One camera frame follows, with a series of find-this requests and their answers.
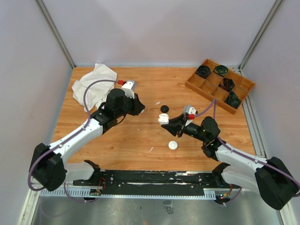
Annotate blue green rolled item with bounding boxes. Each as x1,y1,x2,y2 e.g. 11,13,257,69
225,91,241,109

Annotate black round charging case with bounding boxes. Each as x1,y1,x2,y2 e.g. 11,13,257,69
160,105,169,113

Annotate purple cable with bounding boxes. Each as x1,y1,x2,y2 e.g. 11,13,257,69
193,98,300,207
27,79,122,203

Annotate wooden compartment tray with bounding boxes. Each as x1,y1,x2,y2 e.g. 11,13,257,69
185,59,255,114

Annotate grey slotted cable duct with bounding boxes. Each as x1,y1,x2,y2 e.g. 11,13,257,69
39,188,216,200

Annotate black rolled item far left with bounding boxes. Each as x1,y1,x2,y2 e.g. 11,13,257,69
195,65,211,79

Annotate white crumpled cloth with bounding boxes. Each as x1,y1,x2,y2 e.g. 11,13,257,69
72,63,117,112

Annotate white round charging case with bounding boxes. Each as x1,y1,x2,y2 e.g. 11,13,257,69
158,113,169,125
168,141,178,150

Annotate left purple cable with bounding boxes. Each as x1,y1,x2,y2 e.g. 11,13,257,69
27,79,122,203

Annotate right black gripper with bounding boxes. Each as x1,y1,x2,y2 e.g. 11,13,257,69
162,113,208,143

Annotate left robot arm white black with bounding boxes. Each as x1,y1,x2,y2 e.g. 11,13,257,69
29,89,145,191

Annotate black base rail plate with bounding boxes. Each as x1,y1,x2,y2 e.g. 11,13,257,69
73,170,231,197

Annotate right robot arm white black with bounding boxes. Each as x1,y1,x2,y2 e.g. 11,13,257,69
158,113,300,210

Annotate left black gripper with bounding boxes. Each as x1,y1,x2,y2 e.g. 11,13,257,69
115,92,146,119

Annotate dark red rolled item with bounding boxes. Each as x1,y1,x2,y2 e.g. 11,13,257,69
219,78,235,92

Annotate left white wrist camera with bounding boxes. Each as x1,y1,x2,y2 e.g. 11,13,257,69
121,80,137,99

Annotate green black rolled item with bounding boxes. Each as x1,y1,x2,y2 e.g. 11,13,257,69
214,65,229,77

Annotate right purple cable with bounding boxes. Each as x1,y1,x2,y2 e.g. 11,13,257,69
193,98,300,207

